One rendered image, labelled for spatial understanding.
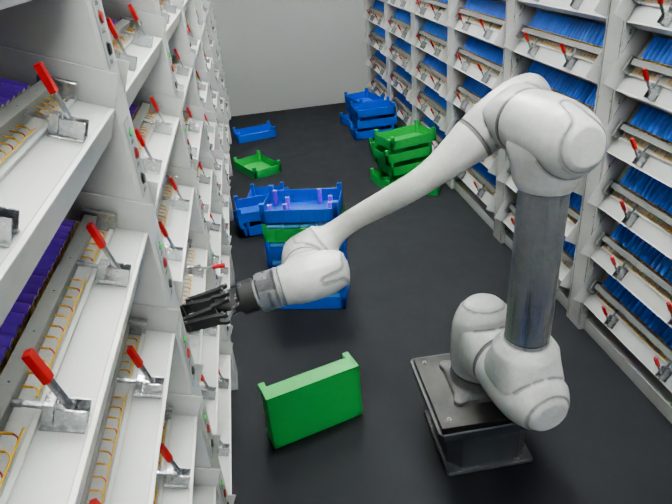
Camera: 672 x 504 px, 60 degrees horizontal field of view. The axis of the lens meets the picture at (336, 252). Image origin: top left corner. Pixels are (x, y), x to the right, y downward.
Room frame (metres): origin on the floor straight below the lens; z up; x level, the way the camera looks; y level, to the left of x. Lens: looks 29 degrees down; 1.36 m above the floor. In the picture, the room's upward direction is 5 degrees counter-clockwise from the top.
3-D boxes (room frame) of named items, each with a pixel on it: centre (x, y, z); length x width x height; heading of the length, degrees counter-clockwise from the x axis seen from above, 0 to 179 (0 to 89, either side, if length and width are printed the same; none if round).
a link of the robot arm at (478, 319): (1.23, -0.37, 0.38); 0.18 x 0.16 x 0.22; 13
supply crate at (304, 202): (2.09, 0.11, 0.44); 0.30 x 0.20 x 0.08; 82
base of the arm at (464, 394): (1.25, -0.37, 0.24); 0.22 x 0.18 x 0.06; 3
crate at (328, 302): (2.09, 0.11, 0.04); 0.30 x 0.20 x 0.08; 82
